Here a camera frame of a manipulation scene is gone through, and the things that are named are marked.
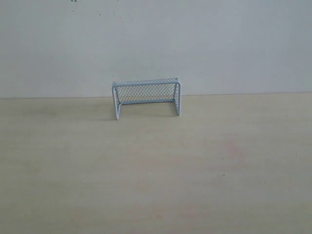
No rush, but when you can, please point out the small white wire goal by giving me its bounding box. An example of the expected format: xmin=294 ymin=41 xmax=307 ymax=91
xmin=112 ymin=78 xmax=182 ymax=120

